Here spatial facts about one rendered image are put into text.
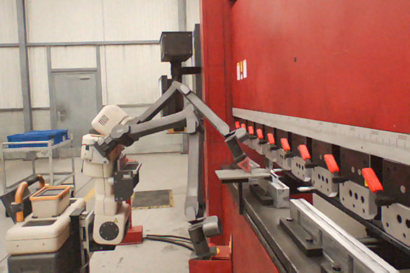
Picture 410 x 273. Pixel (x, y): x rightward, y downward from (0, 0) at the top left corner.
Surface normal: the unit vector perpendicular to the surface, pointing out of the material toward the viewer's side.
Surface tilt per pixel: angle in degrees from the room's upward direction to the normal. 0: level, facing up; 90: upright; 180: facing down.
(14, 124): 90
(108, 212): 90
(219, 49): 90
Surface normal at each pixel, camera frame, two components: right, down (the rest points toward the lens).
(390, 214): -1.00, 0.04
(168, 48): 0.18, 0.06
